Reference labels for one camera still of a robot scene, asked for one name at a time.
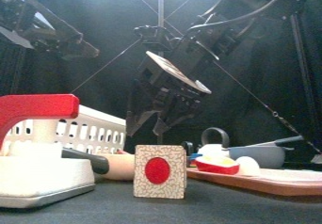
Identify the small dark toy piece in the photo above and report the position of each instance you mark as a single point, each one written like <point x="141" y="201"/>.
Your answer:
<point x="187" y="147"/>

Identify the patterned block with red circle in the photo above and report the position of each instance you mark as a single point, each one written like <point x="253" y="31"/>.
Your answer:
<point x="159" y="171"/>

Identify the grey toy pan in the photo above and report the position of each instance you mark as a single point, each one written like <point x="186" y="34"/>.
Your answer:
<point x="258" y="157"/>

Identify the white toy egg half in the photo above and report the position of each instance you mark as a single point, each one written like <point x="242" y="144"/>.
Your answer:
<point x="248" y="166"/>

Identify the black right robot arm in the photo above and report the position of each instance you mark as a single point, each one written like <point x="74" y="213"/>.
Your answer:
<point x="252" y="2"/>

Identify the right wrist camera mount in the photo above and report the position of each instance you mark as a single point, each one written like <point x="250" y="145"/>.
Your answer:
<point x="181" y="72"/>

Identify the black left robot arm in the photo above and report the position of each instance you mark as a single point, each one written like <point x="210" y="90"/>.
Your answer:
<point x="19" y="17"/>

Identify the pink wooden cutting board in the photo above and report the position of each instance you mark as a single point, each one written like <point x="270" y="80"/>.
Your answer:
<point x="273" y="182"/>

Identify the vertical metal frame pole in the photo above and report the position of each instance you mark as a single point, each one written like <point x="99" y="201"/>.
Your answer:
<point x="161" y="2"/>

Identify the small blue toy cap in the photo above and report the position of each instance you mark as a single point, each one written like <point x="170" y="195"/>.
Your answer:
<point x="194" y="158"/>

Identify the red yellow toy fruit half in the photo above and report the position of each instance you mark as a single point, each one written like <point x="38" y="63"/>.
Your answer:
<point x="216" y="165"/>

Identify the white plastic slotted basket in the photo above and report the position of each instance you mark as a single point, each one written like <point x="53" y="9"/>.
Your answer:
<point x="101" y="124"/>

